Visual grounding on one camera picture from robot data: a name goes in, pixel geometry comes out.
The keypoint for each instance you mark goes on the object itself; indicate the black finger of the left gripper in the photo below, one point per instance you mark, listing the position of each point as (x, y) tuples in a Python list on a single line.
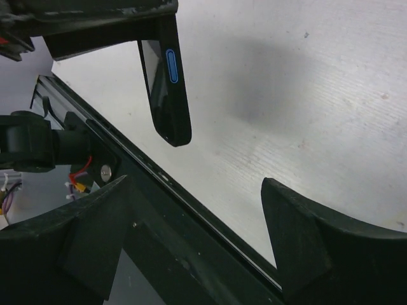
[(72, 28)]

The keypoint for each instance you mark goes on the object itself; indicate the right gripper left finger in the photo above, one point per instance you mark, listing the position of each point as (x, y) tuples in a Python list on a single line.
[(68, 255)]

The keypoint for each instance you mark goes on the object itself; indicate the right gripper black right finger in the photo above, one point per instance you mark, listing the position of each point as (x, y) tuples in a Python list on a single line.
[(326, 257)]

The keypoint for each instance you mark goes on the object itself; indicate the small black phone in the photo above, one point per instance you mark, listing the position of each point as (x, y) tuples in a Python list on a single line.
[(165, 84)]

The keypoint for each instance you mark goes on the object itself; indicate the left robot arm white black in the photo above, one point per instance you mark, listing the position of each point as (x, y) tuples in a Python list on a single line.
[(28, 143)]

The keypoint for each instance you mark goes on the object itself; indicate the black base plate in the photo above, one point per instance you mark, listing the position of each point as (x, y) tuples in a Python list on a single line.
[(183, 250)]

